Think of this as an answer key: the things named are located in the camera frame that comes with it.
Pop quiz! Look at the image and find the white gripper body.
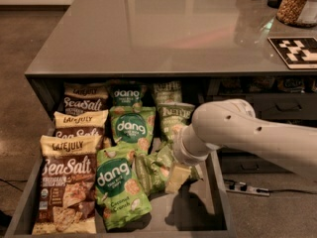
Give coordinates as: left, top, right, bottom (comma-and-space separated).
173, 126, 211, 166

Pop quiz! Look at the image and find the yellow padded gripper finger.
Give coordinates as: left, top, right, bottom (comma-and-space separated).
164, 163, 191, 193

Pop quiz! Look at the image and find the green jalapeno chip bag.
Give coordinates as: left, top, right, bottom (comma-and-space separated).
134, 145, 202, 195

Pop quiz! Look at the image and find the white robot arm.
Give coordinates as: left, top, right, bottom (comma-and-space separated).
173, 99, 317, 182

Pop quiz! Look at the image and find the middle green Kettle chip bag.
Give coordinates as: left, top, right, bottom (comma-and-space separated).
158, 102, 195, 142

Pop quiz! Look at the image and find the green kettle chip bag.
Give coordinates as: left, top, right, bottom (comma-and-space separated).
154, 80, 182, 104
158, 102, 195, 142

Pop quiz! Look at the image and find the open grey top drawer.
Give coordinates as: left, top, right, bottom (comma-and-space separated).
5, 105, 236, 238

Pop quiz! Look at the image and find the middle green Dang chip bag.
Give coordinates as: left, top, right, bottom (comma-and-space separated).
110, 106, 156, 154

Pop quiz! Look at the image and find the green dang chip bag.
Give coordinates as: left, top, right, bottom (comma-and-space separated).
110, 106, 156, 154
112, 83, 146, 107
95, 146, 152, 230

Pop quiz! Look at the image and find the back green Kettle chip bag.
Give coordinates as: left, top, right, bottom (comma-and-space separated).
154, 80, 182, 104

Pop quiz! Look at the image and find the front green Dang chip bag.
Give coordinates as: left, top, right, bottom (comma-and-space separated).
95, 146, 152, 230

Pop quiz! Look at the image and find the back green Dang chip bag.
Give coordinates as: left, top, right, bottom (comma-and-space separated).
112, 83, 146, 107

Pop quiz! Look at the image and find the middle Late July chip bag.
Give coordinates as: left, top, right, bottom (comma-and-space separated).
54, 110, 111, 148

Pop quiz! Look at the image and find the late july chip bag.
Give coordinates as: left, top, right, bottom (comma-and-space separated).
63, 83, 109, 116
32, 136, 101, 235
54, 110, 111, 148

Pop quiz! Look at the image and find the front Late July chip bag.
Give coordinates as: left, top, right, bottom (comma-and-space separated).
32, 136, 101, 235

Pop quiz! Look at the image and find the back Late July chip bag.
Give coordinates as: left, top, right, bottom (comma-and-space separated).
63, 83, 109, 116

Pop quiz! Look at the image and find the white power strip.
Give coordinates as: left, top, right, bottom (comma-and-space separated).
225, 182, 269, 196

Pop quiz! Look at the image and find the black white fiducial marker tile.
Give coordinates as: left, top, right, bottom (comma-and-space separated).
267, 37, 317, 69

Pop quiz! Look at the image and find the glass jar of nuts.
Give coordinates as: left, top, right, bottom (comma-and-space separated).
276, 0, 317, 28

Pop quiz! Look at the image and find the black power cable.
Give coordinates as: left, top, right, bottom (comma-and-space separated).
267, 188, 317, 195

